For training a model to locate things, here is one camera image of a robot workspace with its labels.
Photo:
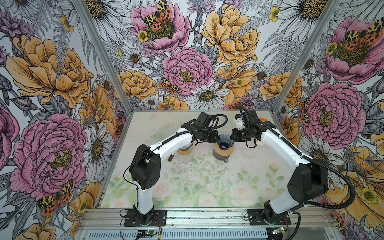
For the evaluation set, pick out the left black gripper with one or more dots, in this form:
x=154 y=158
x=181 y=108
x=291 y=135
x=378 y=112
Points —
x=213 y=139

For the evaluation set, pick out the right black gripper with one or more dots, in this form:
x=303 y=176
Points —
x=235 y=137

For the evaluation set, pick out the blue glass dripper cone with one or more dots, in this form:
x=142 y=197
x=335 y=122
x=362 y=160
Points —
x=225 y=142

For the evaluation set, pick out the smoked grey glass carafe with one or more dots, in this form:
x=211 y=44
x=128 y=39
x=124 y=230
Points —
x=221 y=158

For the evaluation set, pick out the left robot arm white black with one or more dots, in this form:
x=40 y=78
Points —
x=145 y=168

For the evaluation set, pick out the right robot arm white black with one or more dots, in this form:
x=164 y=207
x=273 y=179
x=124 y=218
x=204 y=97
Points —
x=308 y=179

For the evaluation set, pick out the green circuit board right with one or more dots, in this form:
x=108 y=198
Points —
x=280 y=230

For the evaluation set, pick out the green circuit board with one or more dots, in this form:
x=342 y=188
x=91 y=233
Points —
x=280 y=230
x=146 y=234

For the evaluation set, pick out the green circuit board left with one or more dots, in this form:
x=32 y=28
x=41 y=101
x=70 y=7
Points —
x=146 y=234

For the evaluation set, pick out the clear glass carafe brown handle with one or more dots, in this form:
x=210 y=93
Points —
x=181 y=156

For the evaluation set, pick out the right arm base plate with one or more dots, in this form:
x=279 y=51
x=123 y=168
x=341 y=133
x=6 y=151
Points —
x=262 y=217

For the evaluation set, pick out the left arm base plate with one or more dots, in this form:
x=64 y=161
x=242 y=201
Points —
x=153 y=218

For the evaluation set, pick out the aluminium front rail frame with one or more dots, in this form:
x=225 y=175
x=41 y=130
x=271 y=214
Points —
x=208 y=224

